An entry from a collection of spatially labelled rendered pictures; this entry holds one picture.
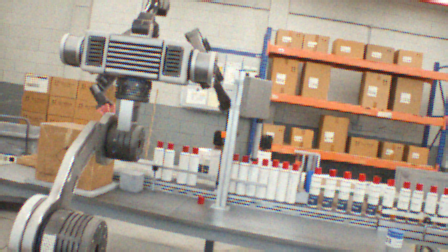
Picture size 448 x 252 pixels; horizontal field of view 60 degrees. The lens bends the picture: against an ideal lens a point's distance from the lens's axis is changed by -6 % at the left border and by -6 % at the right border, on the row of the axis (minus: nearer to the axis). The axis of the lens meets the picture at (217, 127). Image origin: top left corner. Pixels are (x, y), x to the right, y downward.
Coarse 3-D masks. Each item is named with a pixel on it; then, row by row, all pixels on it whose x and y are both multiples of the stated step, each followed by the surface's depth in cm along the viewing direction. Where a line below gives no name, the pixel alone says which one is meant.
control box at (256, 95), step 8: (248, 80) 191; (256, 80) 193; (264, 80) 198; (248, 88) 191; (256, 88) 194; (264, 88) 198; (248, 96) 191; (256, 96) 195; (264, 96) 199; (240, 104) 194; (248, 104) 192; (256, 104) 196; (264, 104) 200; (240, 112) 194; (248, 112) 193; (256, 112) 197; (264, 112) 201
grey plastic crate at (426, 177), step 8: (400, 168) 350; (408, 168) 360; (400, 176) 348; (408, 176) 334; (416, 176) 321; (424, 176) 321; (432, 176) 321; (440, 176) 321; (400, 184) 346; (424, 184) 322; (432, 184) 322; (440, 184) 322; (424, 192) 322; (440, 192) 322
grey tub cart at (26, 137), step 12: (24, 120) 360; (0, 132) 359; (12, 132) 363; (24, 132) 437; (36, 132) 441; (0, 144) 364; (12, 144) 367; (24, 144) 370; (36, 144) 382; (0, 156) 365; (12, 156) 368; (0, 192) 370
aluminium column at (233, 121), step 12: (240, 72) 194; (240, 84) 193; (240, 96) 193; (228, 120) 195; (228, 132) 195; (228, 144) 196; (228, 156) 196; (228, 168) 195; (228, 180) 196; (216, 204) 197
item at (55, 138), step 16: (48, 128) 184; (64, 128) 182; (80, 128) 187; (48, 144) 184; (64, 144) 183; (48, 160) 184; (112, 160) 201; (48, 176) 185; (80, 176) 182; (96, 176) 185; (112, 176) 204
